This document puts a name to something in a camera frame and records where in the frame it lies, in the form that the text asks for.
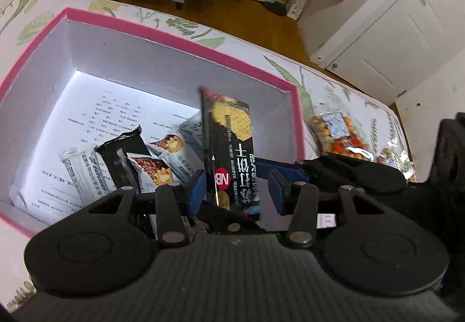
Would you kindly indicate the black cracker packet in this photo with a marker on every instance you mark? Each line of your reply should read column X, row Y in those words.
column 232, row 147

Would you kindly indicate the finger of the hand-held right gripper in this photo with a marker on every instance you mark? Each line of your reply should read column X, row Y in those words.
column 345, row 171
column 225, row 221

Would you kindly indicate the black round floor disc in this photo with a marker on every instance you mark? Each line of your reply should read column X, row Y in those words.
column 278, row 6

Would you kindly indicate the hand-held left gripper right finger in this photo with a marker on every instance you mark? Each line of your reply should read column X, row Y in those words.
column 278, row 195

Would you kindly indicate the clear bag of coated nuts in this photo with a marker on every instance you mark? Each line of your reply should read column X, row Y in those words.
column 394, row 162
column 338, row 129

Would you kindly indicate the white door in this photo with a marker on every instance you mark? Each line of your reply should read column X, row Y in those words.
column 392, row 46

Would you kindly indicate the white plastic bag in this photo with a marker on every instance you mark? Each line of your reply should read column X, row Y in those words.
column 299, row 2

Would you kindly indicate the black bar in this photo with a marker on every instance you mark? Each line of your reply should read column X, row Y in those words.
column 120, row 155

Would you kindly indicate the pink cardboard box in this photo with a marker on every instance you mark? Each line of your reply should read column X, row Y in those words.
column 145, row 64

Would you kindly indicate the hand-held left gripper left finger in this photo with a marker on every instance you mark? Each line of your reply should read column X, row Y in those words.
column 196, row 193

